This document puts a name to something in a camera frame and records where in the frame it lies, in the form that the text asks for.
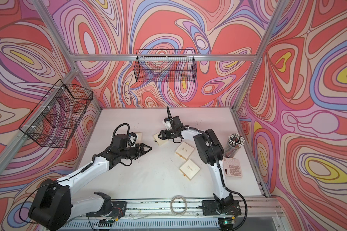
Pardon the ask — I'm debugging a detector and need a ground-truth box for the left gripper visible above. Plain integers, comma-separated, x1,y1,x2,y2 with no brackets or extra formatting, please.
120,143,152,160

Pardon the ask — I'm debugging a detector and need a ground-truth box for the cream drawer jewelry box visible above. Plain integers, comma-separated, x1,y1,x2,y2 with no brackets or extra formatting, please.
135,132,143,143

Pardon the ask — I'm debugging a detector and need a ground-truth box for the small cream jewelry box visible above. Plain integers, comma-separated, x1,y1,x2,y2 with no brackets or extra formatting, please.
153,133,168,146

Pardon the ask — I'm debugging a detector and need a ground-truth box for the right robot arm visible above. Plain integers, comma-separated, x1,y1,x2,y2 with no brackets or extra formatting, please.
158,106,248,218

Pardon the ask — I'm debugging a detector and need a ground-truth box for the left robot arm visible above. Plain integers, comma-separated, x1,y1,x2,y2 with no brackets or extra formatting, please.
28,131,152,231

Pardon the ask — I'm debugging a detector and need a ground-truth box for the cream jewelry box middle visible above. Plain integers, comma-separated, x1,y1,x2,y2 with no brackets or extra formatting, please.
175,142,195,160

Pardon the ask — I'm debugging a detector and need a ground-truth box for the cream jewelry box front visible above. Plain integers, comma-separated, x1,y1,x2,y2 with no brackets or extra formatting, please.
179,159,200,181

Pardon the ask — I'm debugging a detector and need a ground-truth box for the cup of pencils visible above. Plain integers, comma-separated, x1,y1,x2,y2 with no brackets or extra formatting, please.
223,133,245,158

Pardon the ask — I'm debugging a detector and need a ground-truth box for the black wire basket back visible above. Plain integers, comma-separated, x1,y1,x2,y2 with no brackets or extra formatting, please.
134,49,197,83

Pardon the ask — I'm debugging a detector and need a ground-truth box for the black wire basket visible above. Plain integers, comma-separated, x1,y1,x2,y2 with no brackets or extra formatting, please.
134,49,197,83
19,80,93,148

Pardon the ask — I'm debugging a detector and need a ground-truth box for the coiled clear cable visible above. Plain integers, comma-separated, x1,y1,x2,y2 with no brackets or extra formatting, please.
170,195,189,216

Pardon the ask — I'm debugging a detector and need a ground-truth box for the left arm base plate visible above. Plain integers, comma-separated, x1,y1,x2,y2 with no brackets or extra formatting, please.
86,201,127,218

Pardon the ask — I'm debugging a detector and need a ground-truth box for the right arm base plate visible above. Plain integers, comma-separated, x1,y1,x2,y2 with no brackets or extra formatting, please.
198,200,242,217

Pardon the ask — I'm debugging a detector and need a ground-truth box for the black wire basket left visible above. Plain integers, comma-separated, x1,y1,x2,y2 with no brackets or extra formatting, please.
19,80,93,148

